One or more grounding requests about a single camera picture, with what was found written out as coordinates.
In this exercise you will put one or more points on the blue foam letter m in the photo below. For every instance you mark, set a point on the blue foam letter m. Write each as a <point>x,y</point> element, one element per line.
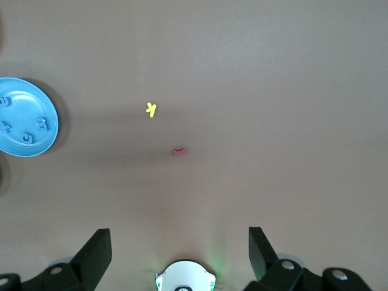
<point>43,123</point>

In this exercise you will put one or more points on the blue foam letter p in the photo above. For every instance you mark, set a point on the blue foam letter p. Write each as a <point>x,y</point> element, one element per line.
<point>5,101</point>

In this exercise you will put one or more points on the blue plate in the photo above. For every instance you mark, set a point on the blue plate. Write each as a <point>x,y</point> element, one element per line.
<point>24,100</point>

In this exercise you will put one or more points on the yellow foam letter k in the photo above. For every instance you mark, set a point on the yellow foam letter k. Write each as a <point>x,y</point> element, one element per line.
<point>150,108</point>

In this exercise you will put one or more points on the blue foam letter c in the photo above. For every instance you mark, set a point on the blue foam letter c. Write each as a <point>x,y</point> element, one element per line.
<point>25,138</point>

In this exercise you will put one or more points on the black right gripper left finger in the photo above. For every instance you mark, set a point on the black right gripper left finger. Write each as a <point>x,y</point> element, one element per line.
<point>91,257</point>

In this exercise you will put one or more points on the blue foam letter x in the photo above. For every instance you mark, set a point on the blue foam letter x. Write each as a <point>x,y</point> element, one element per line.
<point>6,127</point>

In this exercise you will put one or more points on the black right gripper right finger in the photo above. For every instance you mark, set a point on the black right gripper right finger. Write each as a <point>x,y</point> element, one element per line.
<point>266,263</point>

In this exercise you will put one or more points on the red foam letter r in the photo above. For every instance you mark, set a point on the red foam letter r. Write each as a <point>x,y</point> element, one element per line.
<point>179,152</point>

